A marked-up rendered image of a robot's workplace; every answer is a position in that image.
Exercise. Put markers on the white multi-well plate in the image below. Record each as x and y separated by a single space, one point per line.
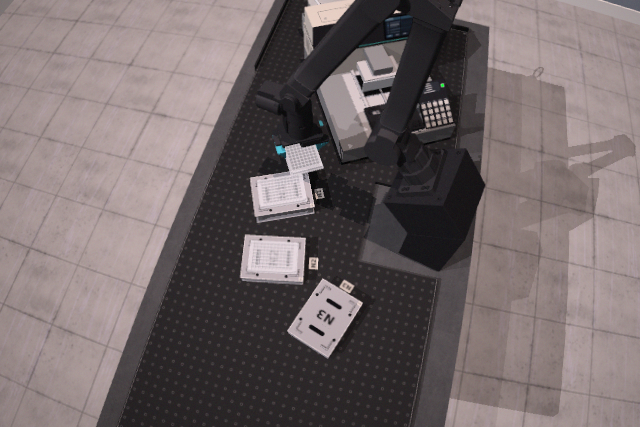
291 191
257 263
299 166

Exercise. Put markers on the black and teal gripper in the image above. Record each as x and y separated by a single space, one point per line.
306 136

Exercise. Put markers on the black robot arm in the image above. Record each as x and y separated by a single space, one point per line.
432 19

